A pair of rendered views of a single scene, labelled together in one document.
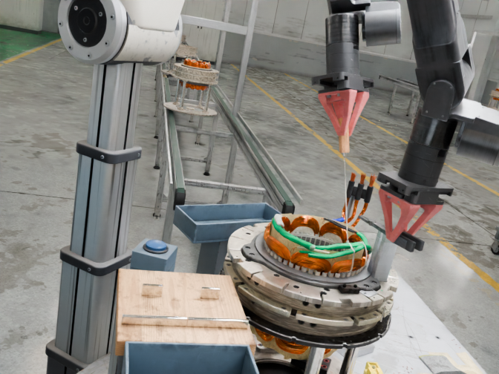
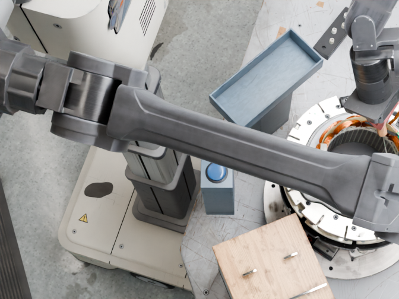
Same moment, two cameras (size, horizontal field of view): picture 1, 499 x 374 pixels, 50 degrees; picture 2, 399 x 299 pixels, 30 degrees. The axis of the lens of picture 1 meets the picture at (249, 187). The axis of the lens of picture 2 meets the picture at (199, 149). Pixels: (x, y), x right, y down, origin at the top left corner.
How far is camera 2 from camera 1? 1.21 m
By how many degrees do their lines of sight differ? 54
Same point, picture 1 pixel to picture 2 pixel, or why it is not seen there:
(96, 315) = (165, 168)
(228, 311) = (307, 268)
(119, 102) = not seen: hidden behind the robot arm
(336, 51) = (366, 89)
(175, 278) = (257, 239)
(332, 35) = (360, 77)
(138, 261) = (208, 190)
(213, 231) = (256, 119)
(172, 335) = not seen: outside the picture
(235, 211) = (263, 55)
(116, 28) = not seen: hidden behind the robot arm
